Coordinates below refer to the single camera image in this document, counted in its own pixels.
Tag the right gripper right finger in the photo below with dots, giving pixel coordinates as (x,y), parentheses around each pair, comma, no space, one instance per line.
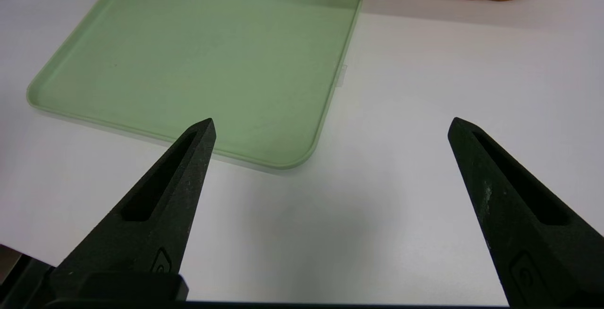
(519,243)

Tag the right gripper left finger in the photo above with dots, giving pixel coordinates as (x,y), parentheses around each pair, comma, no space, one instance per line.
(141,252)

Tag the light green plastic tray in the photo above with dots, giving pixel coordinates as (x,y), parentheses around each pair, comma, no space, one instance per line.
(188,63)

